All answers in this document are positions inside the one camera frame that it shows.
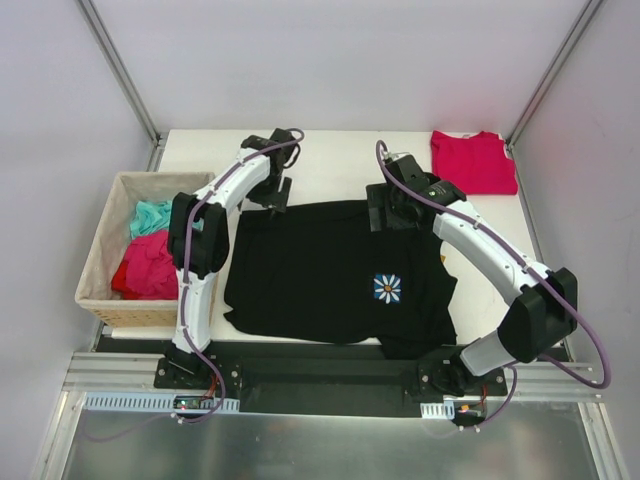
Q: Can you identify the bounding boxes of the black flower print t-shirt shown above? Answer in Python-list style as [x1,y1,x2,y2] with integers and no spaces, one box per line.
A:
[224,200,457,359]

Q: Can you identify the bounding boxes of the wicker laundry basket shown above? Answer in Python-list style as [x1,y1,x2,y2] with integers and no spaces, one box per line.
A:
[75,172,214,328]

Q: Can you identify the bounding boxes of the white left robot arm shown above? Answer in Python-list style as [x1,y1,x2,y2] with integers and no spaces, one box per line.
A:
[165,128,305,389]

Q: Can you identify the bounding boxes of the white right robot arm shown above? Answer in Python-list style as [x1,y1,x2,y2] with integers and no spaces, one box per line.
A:
[366,144,579,395]

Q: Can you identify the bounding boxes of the folded red t-shirt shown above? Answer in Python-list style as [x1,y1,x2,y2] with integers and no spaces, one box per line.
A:
[430,131,518,196]

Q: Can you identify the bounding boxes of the teal t-shirt in basket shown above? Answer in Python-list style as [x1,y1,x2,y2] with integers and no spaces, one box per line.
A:
[129,201,172,239]

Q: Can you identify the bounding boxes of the red t-shirt in basket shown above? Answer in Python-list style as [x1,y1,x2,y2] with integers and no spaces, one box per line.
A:
[111,230,178,301]

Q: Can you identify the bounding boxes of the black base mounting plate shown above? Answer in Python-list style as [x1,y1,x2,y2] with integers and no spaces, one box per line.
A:
[153,342,507,418]

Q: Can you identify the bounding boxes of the right white cable duct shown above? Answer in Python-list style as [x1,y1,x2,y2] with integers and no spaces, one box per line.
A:
[419,401,486,420]

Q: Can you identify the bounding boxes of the white cable duct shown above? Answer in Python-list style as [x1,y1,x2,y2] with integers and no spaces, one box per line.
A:
[84,392,240,415]
[419,401,486,420]

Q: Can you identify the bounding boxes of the left aluminium frame post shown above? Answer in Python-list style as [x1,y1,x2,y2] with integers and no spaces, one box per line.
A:
[75,0,161,146]

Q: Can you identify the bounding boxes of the aluminium frame post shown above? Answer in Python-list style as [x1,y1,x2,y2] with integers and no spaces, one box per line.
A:
[506,0,606,152]
[75,0,161,146]

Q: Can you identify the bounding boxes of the aluminium front rail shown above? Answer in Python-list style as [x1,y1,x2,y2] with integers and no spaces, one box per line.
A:
[64,353,604,403]

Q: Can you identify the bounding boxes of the left white cable duct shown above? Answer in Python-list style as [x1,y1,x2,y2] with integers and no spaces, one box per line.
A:
[84,392,240,415]

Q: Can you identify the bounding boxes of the right aluminium frame post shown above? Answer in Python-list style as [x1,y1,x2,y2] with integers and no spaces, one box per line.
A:
[506,0,606,152]

